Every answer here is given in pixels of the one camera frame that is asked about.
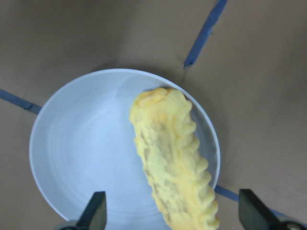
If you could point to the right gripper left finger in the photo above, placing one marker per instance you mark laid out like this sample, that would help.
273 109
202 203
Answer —
94 216

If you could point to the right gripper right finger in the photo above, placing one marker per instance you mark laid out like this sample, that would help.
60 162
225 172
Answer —
254 214

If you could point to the blue plate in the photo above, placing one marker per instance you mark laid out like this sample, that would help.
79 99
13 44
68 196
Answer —
83 142

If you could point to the yellow bread roll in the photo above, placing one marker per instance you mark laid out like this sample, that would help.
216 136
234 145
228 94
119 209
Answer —
174 168

